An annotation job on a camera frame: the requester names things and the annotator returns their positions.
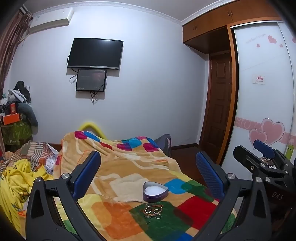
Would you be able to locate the brown wooden door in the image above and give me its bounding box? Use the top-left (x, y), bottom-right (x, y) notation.
top-left (199, 53), bottom-right (233, 147)

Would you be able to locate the colourful patchwork blanket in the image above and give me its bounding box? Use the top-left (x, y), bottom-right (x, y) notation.
top-left (54, 130), bottom-right (237, 241)

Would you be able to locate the green patterned cloth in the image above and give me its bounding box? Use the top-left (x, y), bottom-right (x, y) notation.
top-left (0, 122), bottom-right (33, 147)

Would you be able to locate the striped brown cloth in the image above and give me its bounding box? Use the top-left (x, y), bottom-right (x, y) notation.
top-left (5, 141), bottom-right (57, 168)

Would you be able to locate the yellow printed blanket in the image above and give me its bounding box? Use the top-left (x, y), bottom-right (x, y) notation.
top-left (0, 159), bottom-right (57, 233)

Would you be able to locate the yellow foam cushion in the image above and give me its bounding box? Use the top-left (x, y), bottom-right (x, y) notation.
top-left (79, 120), bottom-right (105, 140)

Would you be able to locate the black wall television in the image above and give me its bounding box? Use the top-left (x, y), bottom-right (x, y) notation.
top-left (67, 38), bottom-right (124, 70)

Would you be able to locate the small black wall monitor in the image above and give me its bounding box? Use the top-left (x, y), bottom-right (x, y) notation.
top-left (75, 69), bottom-right (107, 92)

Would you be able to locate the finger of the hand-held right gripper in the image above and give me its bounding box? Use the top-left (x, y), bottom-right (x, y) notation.
top-left (253, 139), bottom-right (289, 168)
top-left (233, 146), bottom-right (287, 184)

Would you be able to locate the black hanging cable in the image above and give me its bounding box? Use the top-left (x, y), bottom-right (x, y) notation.
top-left (90, 79), bottom-right (105, 103)

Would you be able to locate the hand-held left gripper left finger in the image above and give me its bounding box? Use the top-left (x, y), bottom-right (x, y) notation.
top-left (26, 151), bottom-right (101, 241)

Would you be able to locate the grey cloth bundle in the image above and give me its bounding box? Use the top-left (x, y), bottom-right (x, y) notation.
top-left (154, 134), bottom-right (172, 158)

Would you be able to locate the white air conditioner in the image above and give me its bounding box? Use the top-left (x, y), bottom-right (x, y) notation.
top-left (29, 7), bottom-right (75, 35)

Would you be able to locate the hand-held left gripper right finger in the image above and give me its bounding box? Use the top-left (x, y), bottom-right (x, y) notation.
top-left (196, 151), bottom-right (272, 241)

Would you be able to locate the orange box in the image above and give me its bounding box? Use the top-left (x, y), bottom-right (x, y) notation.
top-left (2, 113), bottom-right (20, 126)

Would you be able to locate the wooden wardrobe with heart doors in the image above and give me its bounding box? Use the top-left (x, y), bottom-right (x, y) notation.
top-left (182, 0), bottom-right (296, 168)

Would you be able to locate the purple heart-shaped jewelry box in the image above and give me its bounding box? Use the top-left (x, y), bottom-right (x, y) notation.
top-left (143, 181), bottom-right (168, 202)

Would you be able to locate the pile of clothes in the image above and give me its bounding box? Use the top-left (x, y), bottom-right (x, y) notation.
top-left (0, 80), bottom-right (39, 135)

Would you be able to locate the brown striped curtain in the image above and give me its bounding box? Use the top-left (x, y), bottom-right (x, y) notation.
top-left (0, 6), bottom-right (33, 95)

